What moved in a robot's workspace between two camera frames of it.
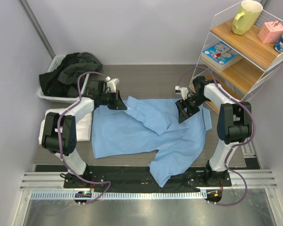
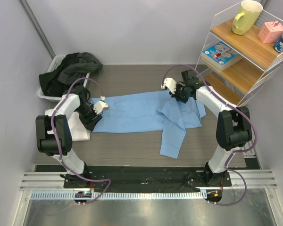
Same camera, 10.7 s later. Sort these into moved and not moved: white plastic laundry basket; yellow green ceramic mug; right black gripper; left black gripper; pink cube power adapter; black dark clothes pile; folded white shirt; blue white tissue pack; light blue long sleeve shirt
Moved: right black gripper; left black gripper; light blue long sleeve shirt
Not moved: blue white tissue pack; yellow green ceramic mug; white plastic laundry basket; pink cube power adapter; black dark clothes pile; folded white shirt
